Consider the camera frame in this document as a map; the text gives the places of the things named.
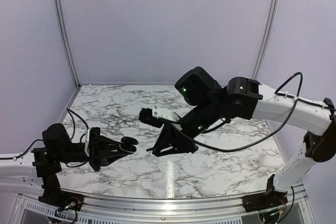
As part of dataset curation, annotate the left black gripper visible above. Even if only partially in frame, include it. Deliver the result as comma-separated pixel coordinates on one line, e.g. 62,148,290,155
56,136,128,173

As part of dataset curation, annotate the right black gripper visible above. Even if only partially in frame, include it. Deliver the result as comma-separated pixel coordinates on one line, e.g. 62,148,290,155
153,97,223,157

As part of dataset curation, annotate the black earbud charging case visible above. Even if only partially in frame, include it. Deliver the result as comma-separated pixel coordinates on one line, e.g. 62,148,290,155
119,136,139,153

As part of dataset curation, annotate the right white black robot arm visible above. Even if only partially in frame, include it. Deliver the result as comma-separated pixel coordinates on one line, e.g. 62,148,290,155
150,67,335,207

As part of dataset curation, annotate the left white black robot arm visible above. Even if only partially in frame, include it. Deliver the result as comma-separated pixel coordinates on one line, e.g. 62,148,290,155
1,123,138,206

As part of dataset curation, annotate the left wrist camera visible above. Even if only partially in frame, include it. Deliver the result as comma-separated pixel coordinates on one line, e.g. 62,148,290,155
83,127,101,157

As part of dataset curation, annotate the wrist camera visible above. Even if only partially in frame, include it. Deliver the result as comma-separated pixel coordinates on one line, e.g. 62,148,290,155
139,106,180,128
83,127,101,157

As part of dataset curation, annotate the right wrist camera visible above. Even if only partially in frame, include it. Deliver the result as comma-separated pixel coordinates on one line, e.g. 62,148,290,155
139,106,180,128

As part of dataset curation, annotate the front aluminium rail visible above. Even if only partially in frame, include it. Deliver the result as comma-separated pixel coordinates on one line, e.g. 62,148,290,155
15,187,313,224

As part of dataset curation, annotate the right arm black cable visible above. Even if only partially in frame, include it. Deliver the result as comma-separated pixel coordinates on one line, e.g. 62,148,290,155
162,71,304,153

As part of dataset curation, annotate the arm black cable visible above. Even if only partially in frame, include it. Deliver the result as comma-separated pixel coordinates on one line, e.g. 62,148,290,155
162,71,304,153
65,108,91,168

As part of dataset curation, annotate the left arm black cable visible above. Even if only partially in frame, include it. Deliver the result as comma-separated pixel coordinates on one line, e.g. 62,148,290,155
65,108,91,168

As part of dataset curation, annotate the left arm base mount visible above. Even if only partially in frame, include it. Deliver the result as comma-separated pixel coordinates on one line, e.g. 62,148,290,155
38,190,83,211

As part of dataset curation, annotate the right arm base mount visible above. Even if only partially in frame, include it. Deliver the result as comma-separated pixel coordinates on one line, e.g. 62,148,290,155
242,193,288,212

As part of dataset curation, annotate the right aluminium frame post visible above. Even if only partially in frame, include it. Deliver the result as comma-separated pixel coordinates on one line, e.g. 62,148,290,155
251,0,279,80

